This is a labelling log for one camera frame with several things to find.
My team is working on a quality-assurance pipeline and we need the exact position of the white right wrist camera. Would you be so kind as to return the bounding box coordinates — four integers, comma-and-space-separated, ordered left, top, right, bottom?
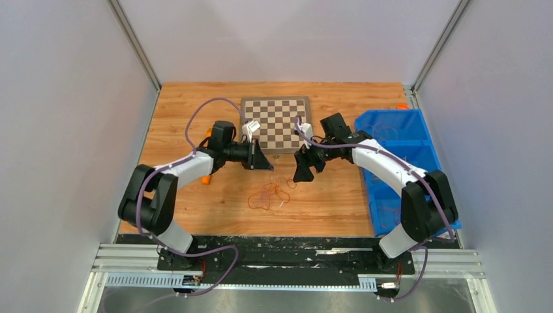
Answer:
296, 123, 314, 149

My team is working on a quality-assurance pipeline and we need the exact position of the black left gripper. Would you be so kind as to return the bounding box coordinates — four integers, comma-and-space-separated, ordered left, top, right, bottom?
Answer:
224, 139, 274, 171

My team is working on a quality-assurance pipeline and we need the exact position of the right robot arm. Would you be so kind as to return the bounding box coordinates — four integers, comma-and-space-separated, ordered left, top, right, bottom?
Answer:
293, 113, 458, 273

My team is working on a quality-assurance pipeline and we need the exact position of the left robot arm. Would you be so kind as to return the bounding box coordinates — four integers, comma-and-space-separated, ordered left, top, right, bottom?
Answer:
117, 121, 273, 270

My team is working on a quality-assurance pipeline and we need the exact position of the orange plastic carrot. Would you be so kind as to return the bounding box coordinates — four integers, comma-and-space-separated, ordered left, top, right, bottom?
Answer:
201, 127, 216, 186

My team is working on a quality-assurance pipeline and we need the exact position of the aluminium frame post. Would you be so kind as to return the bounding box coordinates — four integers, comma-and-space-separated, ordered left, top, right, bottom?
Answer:
107, 0, 162, 94
411, 0, 472, 95

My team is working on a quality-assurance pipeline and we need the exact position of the right aluminium frame post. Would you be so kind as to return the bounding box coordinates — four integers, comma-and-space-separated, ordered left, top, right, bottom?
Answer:
411, 0, 472, 95

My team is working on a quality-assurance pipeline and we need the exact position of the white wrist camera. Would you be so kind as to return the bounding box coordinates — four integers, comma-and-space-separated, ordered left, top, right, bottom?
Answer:
241, 120, 261, 141
296, 123, 314, 149

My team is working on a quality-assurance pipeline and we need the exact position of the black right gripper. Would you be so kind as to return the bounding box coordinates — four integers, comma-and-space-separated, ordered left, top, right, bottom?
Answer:
293, 136, 336, 183

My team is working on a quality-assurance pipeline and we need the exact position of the pink cable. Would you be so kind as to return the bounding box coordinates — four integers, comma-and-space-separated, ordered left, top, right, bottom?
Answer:
363, 123, 402, 143

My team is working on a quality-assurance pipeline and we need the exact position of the left aluminium frame post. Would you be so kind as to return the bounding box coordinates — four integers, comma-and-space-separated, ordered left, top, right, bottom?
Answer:
107, 0, 162, 94

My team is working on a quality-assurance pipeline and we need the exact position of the white slotted cable duct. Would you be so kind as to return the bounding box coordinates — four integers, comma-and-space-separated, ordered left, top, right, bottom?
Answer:
106, 275, 378, 292

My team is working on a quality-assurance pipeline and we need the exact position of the wooden chessboard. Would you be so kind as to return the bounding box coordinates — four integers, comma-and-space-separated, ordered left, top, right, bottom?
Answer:
241, 96, 312, 155

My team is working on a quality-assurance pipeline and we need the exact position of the blue plastic bin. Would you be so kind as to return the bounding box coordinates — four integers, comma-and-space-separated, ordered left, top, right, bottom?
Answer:
354, 110, 442, 237

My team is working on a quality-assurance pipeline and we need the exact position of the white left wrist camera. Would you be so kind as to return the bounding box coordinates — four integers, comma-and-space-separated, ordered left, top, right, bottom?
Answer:
241, 120, 261, 141

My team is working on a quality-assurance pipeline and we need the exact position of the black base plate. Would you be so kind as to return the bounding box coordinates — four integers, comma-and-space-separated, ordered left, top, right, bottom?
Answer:
116, 235, 461, 286

